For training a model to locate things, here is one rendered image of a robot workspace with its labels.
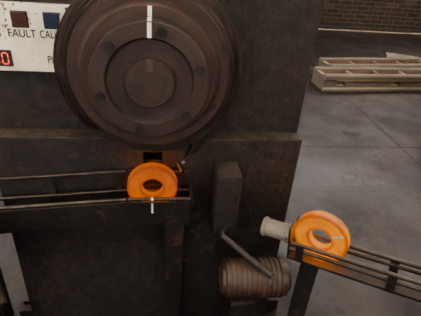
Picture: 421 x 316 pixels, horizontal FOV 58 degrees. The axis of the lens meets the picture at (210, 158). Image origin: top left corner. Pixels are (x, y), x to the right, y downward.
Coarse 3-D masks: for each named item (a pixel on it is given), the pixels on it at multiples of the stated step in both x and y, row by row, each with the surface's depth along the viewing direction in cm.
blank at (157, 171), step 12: (144, 168) 114; (156, 168) 114; (168, 168) 117; (132, 180) 116; (144, 180) 116; (168, 180) 117; (132, 192) 118; (144, 192) 119; (156, 192) 121; (168, 192) 119
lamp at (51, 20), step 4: (44, 16) 99; (48, 16) 99; (52, 16) 99; (56, 16) 100; (44, 20) 100; (48, 20) 100; (52, 20) 100; (56, 20) 100; (48, 24) 100; (52, 24) 100; (56, 24) 101
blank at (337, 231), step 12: (312, 216) 106; (324, 216) 104; (300, 228) 110; (312, 228) 108; (324, 228) 105; (336, 228) 103; (300, 240) 112; (312, 240) 111; (336, 240) 105; (348, 240) 104; (312, 252) 111; (336, 252) 106
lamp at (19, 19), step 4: (12, 12) 98; (16, 12) 98; (20, 12) 98; (12, 16) 98; (16, 16) 99; (20, 16) 99; (24, 16) 99; (12, 20) 99; (16, 20) 99; (20, 20) 99; (24, 20) 99; (16, 24) 100; (20, 24) 100; (24, 24) 100
